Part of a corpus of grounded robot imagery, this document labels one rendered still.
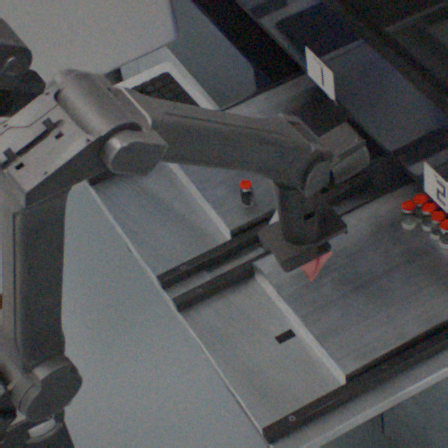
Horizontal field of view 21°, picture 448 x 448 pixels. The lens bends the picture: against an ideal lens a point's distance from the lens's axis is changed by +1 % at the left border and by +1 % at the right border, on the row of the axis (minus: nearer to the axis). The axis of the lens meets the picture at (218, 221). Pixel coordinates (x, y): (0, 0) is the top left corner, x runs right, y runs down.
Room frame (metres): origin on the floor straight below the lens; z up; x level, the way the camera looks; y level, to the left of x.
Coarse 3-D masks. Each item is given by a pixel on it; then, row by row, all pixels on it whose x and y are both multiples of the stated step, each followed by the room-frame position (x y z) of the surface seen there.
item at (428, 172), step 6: (426, 168) 1.27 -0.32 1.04; (426, 174) 1.27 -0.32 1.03; (432, 174) 1.26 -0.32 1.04; (426, 180) 1.27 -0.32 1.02; (432, 180) 1.26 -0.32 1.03; (438, 180) 1.24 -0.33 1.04; (426, 186) 1.27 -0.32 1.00; (432, 186) 1.26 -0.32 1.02; (438, 186) 1.24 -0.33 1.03; (444, 186) 1.23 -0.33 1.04; (426, 192) 1.27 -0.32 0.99; (432, 192) 1.26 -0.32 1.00; (444, 198) 1.23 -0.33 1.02
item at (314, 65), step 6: (306, 48) 1.59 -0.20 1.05; (306, 54) 1.59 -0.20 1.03; (312, 54) 1.57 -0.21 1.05; (312, 60) 1.57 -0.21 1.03; (318, 60) 1.56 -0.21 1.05; (312, 66) 1.58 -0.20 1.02; (318, 66) 1.56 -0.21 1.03; (324, 66) 1.54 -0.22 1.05; (312, 72) 1.58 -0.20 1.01; (318, 72) 1.56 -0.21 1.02; (324, 72) 1.54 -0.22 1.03; (330, 72) 1.52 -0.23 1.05; (312, 78) 1.58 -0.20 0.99; (318, 78) 1.56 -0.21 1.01; (324, 78) 1.54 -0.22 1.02; (330, 78) 1.52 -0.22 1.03; (318, 84) 1.56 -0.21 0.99; (324, 84) 1.54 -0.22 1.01; (330, 84) 1.52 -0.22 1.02; (324, 90) 1.54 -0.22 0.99; (330, 90) 1.53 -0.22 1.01; (330, 96) 1.53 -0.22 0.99
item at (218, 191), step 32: (256, 96) 1.65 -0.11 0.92; (288, 96) 1.67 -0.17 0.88; (320, 96) 1.66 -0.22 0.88; (320, 128) 1.57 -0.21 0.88; (384, 160) 1.45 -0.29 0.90; (192, 192) 1.47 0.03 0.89; (224, 192) 1.46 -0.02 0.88; (256, 192) 1.45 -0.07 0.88; (320, 192) 1.40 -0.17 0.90; (224, 224) 1.36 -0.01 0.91; (256, 224) 1.36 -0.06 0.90
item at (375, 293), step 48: (336, 240) 1.31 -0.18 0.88; (384, 240) 1.29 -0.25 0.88; (432, 240) 1.27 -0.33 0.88; (288, 288) 1.23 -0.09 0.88; (336, 288) 1.21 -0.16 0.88; (384, 288) 1.19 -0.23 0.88; (432, 288) 1.17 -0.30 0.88; (336, 336) 1.12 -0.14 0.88; (384, 336) 1.10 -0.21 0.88; (432, 336) 1.08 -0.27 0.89
